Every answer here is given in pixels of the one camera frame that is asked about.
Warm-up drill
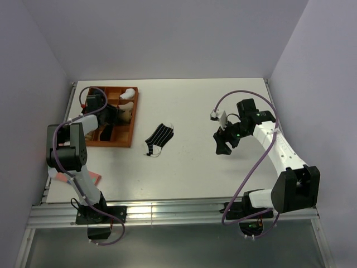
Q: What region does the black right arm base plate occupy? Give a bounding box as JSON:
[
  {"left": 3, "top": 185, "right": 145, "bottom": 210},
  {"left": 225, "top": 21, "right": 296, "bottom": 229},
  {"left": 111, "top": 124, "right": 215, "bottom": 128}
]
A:
[{"left": 225, "top": 202, "right": 274, "bottom": 221}]

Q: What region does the pink patterned sock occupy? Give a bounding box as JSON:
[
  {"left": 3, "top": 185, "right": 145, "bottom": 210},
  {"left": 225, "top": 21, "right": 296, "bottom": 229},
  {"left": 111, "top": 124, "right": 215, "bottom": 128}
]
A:
[{"left": 48, "top": 169, "right": 102, "bottom": 185}]

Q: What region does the black white striped sock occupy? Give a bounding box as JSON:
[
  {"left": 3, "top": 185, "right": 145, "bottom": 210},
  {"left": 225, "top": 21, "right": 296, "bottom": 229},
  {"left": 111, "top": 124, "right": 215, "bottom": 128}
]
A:
[{"left": 144, "top": 123, "right": 174, "bottom": 157}]

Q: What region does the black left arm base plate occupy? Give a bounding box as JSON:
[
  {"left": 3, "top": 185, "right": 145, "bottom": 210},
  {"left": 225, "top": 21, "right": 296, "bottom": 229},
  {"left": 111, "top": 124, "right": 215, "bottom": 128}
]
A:
[{"left": 75, "top": 205, "right": 127, "bottom": 225}]

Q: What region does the tan patterned rolled sock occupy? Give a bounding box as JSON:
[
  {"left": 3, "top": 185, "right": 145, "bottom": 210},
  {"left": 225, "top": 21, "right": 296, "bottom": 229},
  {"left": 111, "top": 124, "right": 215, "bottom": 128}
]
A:
[{"left": 85, "top": 131, "right": 94, "bottom": 141}]

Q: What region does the white rolled sock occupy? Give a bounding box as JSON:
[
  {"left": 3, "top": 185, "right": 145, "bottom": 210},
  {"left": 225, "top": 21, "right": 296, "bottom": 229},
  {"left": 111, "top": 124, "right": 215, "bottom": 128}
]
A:
[{"left": 119, "top": 88, "right": 136, "bottom": 100}]

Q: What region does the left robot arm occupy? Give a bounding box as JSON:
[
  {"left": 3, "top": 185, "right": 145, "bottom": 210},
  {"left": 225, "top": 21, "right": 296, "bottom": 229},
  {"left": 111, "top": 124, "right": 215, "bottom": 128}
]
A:
[{"left": 46, "top": 88, "right": 116, "bottom": 223}]

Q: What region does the tan ribbed sock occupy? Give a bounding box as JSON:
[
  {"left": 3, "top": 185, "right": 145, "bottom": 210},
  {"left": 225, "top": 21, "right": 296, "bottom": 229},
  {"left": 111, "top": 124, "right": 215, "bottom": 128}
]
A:
[{"left": 117, "top": 110, "right": 132, "bottom": 124}]

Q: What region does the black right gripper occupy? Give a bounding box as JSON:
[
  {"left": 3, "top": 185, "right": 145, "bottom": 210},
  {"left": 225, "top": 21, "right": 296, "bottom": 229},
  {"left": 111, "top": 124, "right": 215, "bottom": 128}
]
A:
[{"left": 214, "top": 117, "right": 251, "bottom": 155}]

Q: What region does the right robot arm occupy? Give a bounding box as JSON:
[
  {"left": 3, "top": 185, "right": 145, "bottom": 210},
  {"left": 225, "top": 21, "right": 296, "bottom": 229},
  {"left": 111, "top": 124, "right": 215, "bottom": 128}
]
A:
[{"left": 210, "top": 99, "right": 320, "bottom": 218}]

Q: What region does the aluminium frame rail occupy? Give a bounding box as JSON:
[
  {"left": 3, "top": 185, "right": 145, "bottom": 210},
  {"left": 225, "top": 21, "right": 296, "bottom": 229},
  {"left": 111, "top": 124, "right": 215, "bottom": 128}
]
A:
[{"left": 26, "top": 195, "right": 320, "bottom": 229}]

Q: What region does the cream rolled sock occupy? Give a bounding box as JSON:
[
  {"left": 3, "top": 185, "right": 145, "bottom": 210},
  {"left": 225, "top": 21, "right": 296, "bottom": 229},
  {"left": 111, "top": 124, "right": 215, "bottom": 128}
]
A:
[{"left": 118, "top": 102, "right": 134, "bottom": 111}]

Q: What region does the black rolled sock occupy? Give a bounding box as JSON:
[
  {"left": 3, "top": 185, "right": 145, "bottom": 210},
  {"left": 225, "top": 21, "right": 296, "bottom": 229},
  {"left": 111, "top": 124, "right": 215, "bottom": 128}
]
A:
[{"left": 99, "top": 125, "right": 113, "bottom": 141}]

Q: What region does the brown compartment sock tray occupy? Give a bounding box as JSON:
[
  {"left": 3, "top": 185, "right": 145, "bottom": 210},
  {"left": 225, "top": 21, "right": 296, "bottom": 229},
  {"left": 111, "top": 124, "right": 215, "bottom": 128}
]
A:
[{"left": 79, "top": 86, "right": 139, "bottom": 148}]

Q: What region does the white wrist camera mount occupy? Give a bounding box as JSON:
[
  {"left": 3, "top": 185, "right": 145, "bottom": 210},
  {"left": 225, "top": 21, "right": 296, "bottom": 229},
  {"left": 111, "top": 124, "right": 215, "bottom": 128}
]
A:
[{"left": 210, "top": 109, "right": 228, "bottom": 132}]

